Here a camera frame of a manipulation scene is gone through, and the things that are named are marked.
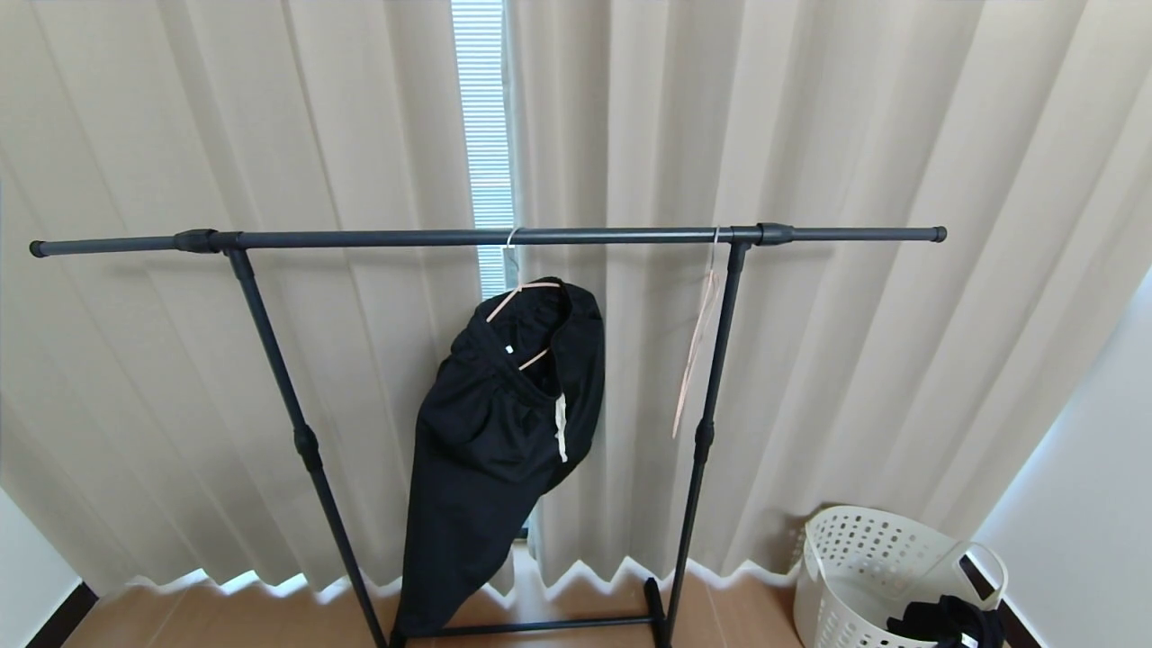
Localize pink clothes hanger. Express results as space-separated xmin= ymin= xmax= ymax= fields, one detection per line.
xmin=671 ymin=227 xmax=724 ymax=440
xmin=486 ymin=227 xmax=563 ymax=372

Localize black drawstring trousers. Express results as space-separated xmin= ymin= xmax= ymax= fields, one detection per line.
xmin=393 ymin=276 xmax=606 ymax=640

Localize black garment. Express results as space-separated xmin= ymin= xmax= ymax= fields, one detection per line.
xmin=886 ymin=594 xmax=1007 ymax=648

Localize black clothes rack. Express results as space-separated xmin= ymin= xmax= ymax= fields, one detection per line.
xmin=27 ymin=222 xmax=948 ymax=648

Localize white laundry basket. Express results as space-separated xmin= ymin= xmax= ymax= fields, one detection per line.
xmin=792 ymin=504 xmax=1009 ymax=648

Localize window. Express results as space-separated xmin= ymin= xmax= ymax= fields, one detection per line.
xmin=450 ymin=0 xmax=534 ymax=541

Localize beige curtain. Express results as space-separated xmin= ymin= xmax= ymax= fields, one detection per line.
xmin=0 ymin=0 xmax=521 ymax=602
xmin=504 ymin=0 xmax=1152 ymax=595

